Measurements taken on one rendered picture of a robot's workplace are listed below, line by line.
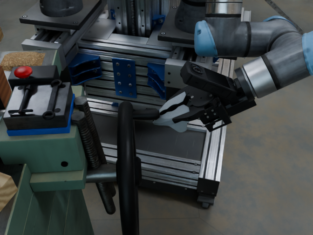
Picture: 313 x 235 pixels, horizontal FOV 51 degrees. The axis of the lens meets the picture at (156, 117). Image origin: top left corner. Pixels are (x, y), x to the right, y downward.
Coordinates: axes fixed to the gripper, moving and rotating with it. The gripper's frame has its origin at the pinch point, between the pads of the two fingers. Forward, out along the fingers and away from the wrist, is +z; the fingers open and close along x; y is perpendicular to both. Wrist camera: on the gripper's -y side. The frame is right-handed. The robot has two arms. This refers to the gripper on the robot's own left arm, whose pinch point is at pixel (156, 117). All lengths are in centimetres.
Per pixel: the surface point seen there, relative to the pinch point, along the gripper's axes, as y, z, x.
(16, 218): -13.5, 19.8, -22.8
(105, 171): -1.9, 11.5, -10.3
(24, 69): -25.1, 11.9, -2.6
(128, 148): -9.4, 1.2, -14.7
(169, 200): 79, 37, 33
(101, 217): 63, 64, 26
